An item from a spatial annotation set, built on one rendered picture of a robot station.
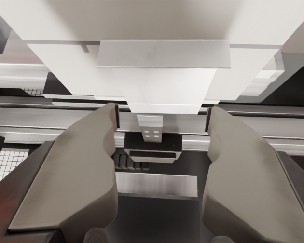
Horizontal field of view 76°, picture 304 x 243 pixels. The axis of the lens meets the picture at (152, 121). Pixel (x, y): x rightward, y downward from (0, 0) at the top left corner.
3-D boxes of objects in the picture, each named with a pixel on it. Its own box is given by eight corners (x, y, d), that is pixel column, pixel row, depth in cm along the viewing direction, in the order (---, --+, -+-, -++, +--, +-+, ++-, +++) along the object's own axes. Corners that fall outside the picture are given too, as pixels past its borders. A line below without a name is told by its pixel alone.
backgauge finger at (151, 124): (195, 104, 26) (196, 140, 24) (177, 145, 51) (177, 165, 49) (106, 101, 27) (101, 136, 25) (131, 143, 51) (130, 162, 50)
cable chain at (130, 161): (149, 155, 58) (148, 168, 57) (150, 157, 64) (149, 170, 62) (28, 149, 60) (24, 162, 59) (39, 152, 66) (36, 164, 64)
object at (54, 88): (218, 76, 22) (219, 101, 21) (211, 89, 25) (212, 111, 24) (48, 72, 23) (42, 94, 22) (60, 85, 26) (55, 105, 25)
